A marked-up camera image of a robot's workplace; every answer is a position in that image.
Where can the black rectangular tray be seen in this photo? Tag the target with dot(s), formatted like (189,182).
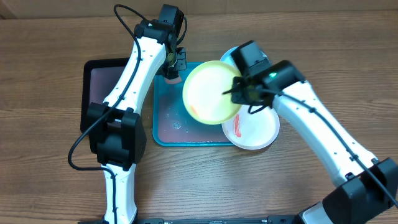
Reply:
(99,79)

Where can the teal plastic serving tray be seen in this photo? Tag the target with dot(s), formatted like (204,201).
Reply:
(172,124)

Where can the light blue plate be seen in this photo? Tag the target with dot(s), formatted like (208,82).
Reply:
(226,58)

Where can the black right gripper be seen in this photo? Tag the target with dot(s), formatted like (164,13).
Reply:
(237,96)

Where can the pink and green sponge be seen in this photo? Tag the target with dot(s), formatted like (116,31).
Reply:
(173,81)

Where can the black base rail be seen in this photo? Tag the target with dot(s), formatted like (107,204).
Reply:
(271,219)

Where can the yellow plate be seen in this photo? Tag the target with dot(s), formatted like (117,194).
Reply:
(205,95)

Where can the white plate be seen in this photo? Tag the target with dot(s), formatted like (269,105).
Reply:
(252,131)

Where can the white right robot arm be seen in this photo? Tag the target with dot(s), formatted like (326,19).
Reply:
(365,186)

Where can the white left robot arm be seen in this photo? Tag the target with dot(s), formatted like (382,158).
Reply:
(114,126)

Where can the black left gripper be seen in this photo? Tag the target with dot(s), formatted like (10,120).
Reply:
(183,65)

